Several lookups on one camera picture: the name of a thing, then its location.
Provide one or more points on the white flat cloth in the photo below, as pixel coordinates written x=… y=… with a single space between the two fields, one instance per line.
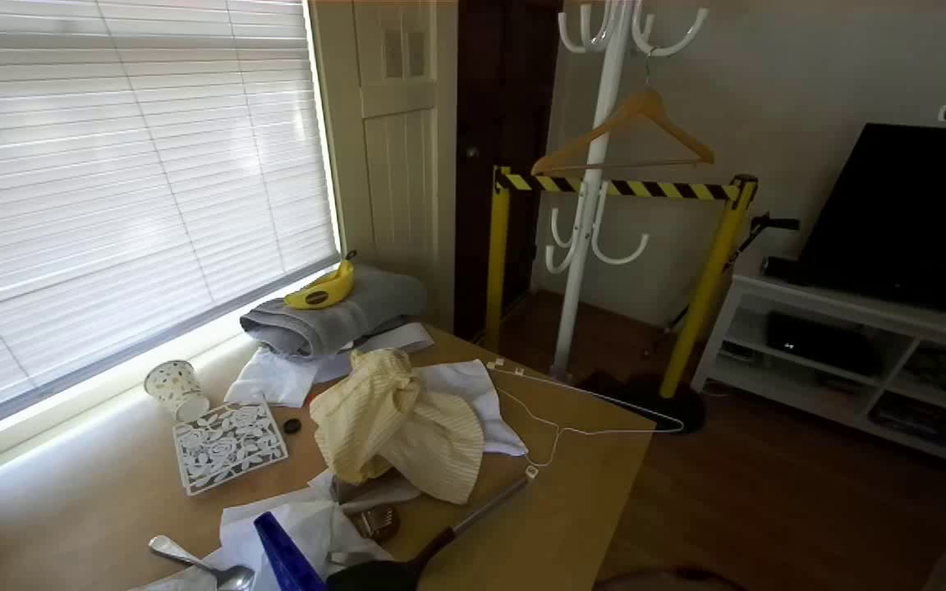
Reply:
x=269 y=380

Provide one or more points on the white television stand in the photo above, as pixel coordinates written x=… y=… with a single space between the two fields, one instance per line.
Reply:
x=822 y=300

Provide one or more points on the white crumpled cloth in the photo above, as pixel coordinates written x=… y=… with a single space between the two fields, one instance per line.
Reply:
x=475 y=383

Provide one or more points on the blue grid game board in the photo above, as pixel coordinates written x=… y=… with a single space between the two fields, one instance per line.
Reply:
x=280 y=559

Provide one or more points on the black media box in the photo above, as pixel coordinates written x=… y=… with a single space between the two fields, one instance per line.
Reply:
x=822 y=346

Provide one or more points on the grey folded towel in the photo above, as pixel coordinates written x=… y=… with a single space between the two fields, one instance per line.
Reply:
x=377 y=300

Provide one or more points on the wooden clothes hanger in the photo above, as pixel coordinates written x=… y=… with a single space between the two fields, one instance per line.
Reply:
x=647 y=105

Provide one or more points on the black television screen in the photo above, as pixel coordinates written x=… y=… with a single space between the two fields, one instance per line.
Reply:
x=912 y=219

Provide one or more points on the square patterned plate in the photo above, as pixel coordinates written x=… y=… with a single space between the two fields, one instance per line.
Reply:
x=229 y=444

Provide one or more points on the white wrinkled cloth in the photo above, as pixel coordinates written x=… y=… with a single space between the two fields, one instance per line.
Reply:
x=310 y=519

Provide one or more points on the light wooden table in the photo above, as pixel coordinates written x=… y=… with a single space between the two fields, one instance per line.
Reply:
x=558 y=514

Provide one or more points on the brown round disc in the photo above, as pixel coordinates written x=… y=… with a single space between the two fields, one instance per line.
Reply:
x=377 y=523

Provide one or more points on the cream panelled door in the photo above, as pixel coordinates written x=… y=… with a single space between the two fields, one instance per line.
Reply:
x=394 y=164

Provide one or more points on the dark wooden door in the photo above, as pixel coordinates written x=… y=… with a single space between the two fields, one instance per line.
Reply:
x=494 y=85

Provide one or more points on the patterned white cup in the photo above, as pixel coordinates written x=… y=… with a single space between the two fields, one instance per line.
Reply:
x=173 y=383

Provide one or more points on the yellow banana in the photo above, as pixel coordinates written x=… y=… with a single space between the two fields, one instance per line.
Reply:
x=327 y=291

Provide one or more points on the yellow black striped barrier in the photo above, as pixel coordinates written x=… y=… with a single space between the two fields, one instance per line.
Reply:
x=494 y=251

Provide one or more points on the white window blinds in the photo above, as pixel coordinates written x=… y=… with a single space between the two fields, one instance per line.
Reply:
x=112 y=164

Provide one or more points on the white coat rack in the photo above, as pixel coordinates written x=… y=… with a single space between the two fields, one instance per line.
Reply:
x=592 y=164

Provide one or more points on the metal spoon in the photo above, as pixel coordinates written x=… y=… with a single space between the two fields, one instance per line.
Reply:
x=173 y=550

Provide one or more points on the small brown round object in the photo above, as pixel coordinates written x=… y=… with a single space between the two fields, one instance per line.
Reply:
x=289 y=425

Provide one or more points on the pale yellow cloth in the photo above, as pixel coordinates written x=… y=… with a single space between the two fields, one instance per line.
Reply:
x=384 y=421

